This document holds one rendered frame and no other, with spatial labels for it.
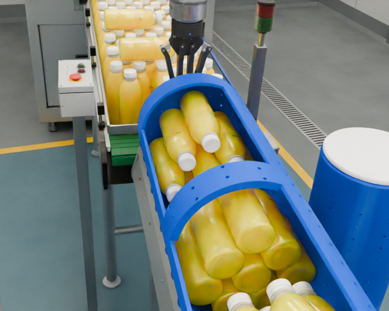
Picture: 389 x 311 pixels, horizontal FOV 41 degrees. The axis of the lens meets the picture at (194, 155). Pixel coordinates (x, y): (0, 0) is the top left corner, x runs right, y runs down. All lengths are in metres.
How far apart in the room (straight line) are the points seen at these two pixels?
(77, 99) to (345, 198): 0.80
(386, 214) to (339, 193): 0.13
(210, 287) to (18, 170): 2.34
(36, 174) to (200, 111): 2.02
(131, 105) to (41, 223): 1.28
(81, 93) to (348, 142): 0.77
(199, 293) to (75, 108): 0.79
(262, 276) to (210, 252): 0.12
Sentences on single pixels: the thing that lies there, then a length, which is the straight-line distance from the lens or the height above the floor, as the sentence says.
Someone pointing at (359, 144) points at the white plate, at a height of 1.04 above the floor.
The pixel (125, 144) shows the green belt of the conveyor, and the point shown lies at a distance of 1.62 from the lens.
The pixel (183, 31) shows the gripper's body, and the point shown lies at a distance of 1.23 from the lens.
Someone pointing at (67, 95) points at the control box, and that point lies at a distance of 1.54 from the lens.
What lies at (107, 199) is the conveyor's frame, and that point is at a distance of 2.07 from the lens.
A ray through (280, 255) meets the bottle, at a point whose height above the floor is 1.11.
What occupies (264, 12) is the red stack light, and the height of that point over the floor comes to 1.23.
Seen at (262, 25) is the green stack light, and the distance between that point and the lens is 1.84.
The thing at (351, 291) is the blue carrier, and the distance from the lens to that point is 0.77.
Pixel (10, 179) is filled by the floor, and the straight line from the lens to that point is 3.10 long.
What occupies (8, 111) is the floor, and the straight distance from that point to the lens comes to 3.83.
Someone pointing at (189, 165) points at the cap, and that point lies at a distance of 1.16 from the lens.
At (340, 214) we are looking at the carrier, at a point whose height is 0.91.
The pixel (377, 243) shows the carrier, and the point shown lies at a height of 0.84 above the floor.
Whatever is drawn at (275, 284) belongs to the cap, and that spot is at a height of 1.18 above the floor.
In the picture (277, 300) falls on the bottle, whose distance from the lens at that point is 0.78.
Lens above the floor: 1.75
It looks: 33 degrees down
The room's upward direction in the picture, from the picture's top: 4 degrees clockwise
